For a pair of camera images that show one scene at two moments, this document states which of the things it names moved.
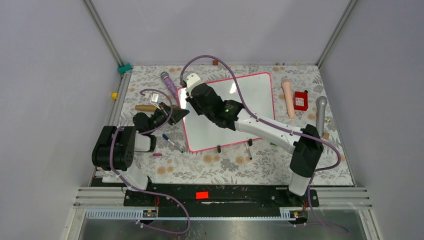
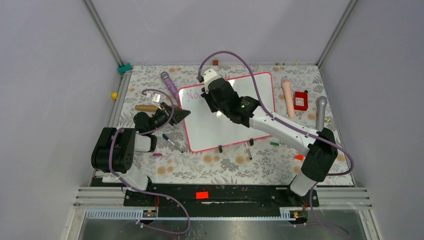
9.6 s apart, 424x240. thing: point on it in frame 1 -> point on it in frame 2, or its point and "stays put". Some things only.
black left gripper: (172, 116) stays put
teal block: (122, 69) stays put
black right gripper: (190, 99) -> (207, 97)
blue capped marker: (166, 138) stays put
